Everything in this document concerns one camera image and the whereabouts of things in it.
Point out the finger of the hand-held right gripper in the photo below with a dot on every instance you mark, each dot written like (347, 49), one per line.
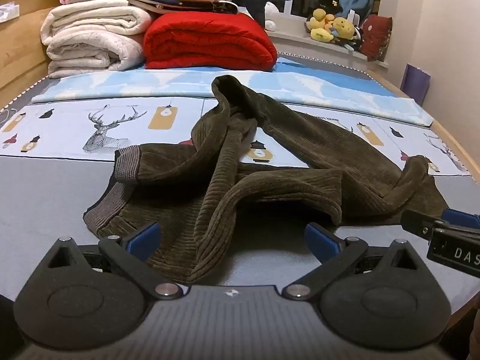
(463, 218)
(420, 223)

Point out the white window sill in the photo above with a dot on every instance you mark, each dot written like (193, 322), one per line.
(300, 39)

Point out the yellow bear plush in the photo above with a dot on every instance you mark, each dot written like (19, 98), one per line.
(344, 28)

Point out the purple bag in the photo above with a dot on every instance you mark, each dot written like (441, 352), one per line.
(415, 84)

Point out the light blue leaf-print sheet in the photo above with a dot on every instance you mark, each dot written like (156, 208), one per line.
(131, 82)

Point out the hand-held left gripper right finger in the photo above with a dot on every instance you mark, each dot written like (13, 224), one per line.
(320, 242)

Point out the red folded blanket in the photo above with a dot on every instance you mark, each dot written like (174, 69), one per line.
(210, 43)

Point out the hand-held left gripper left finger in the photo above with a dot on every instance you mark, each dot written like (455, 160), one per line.
(144, 238)

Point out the red patterned cushion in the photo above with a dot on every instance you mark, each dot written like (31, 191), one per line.
(377, 37)

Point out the tissue pack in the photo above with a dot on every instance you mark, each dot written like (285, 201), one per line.
(8, 12)

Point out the yellow duck plush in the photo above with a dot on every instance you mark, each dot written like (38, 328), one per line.
(320, 22)

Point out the cream folded blanket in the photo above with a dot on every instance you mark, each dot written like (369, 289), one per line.
(90, 33)

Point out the white plastic object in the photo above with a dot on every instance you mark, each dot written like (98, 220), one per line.
(354, 17)

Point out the white plush toy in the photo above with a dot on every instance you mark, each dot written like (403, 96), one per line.
(270, 12)

